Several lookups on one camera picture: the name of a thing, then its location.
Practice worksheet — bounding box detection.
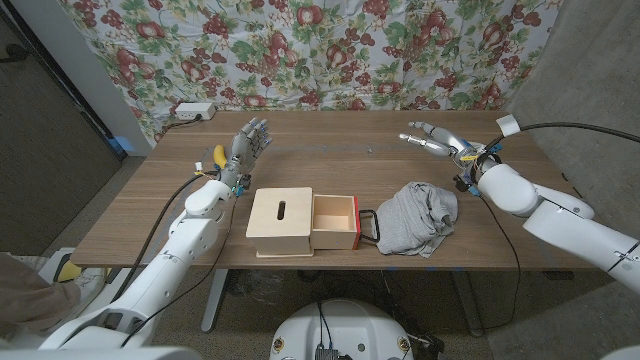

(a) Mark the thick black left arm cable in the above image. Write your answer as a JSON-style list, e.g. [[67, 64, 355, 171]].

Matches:
[[109, 171, 221, 304]]

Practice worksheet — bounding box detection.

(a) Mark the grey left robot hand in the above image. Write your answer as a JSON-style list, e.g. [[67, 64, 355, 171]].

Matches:
[[218, 117, 274, 190]]

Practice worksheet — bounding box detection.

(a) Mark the grey shirt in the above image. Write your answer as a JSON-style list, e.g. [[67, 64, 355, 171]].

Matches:
[[374, 181, 459, 259]]

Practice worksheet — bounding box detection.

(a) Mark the grey table leg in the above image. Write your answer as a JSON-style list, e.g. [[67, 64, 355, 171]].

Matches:
[[452, 269, 485, 339], [200, 269, 230, 334]]

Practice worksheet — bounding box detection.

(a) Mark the white robot chest edge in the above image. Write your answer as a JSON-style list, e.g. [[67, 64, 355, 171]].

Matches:
[[0, 345, 204, 360]]

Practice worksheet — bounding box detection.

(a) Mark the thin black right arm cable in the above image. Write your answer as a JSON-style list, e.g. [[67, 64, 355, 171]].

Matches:
[[469, 194, 523, 334]]

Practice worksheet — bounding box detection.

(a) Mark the brown trouser leg of person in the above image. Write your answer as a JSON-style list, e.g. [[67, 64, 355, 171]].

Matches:
[[0, 249, 84, 341]]

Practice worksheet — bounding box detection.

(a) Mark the blue object on floor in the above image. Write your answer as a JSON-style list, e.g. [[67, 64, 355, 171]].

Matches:
[[108, 135, 135, 154]]

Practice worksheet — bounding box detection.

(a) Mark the white robot torso base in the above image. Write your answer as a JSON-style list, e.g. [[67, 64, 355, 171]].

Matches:
[[268, 298, 415, 360]]

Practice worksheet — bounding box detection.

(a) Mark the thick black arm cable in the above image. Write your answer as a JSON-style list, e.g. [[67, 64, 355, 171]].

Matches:
[[482, 113, 640, 154], [109, 171, 221, 304]]

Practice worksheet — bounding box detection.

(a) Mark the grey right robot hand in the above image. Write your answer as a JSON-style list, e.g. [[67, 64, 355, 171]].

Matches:
[[398, 120, 489, 171]]

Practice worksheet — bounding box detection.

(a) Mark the white power strip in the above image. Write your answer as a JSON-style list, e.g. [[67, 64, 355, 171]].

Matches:
[[174, 102, 218, 122]]

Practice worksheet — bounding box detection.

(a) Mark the wooden box with slot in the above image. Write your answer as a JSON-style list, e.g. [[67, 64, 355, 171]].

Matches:
[[245, 186, 315, 259]]

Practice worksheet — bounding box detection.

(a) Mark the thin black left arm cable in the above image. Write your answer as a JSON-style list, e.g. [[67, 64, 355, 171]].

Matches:
[[119, 192, 241, 349]]

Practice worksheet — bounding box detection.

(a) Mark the floral fruit print backdrop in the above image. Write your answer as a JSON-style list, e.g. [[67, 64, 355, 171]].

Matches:
[[57, 0, 564, 146]]

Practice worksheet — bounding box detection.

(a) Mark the white and yellow floor base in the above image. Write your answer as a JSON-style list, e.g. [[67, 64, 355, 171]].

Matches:
[[37, 247, 121, 301]]

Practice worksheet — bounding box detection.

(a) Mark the white shoe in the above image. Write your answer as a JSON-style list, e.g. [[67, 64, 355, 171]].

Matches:
[[74, 267, 109, 301]]

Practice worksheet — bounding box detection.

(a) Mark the dark brown door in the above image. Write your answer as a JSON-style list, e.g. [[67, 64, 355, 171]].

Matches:
[[0, 9, 126, 256]]

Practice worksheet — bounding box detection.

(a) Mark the black door handle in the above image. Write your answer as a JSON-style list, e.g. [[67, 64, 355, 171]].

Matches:
[[0, 43, 29, 64]]

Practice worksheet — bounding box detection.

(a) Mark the black power strip cord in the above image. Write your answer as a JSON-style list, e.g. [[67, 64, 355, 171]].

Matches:
[[157, 114, 204, 141]]

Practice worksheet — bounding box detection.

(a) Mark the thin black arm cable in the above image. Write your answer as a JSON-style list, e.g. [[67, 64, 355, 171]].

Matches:
[[469, 194, 523, 334], [119, 192, 241, 349]]

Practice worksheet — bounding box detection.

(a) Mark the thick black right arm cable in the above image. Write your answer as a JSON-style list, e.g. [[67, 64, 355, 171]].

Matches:
[[482, 113, 640, 154]]

